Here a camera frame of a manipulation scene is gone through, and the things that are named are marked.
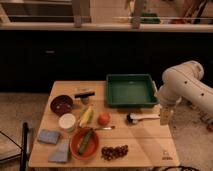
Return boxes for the red apple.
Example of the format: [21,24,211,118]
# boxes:
[98,113,110,126]

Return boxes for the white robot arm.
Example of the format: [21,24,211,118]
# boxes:
[157,61,213,125]

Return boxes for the dark purple bowl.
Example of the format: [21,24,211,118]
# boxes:
[50,95,73,116]

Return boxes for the green plastic tray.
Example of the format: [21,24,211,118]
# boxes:
[106,74,158,108]

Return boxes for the bunch of dark grapes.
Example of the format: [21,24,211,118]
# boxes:
[101,145,129,161]

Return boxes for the green cucumber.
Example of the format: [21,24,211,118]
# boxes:
[78,128,93,155]

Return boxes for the yellow corn cob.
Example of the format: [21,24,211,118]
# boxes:
[78,106,93,127]

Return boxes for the orange plate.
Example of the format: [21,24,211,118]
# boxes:
[70,127,99,160]

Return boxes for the white round container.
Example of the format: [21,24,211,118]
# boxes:
[59,113,76,132]

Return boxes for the grey blue cloth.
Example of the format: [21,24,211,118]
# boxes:
[48,140,69,163]

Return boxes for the blue sponge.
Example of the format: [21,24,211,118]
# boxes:
[37,129,60,144]

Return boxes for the white handled dish brush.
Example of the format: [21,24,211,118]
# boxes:
[126,113,160,124]

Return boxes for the black handled scraper tool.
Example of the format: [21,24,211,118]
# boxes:
[74,89,95,105]

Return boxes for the black chair frame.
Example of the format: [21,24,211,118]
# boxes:
[0,122,29,171]

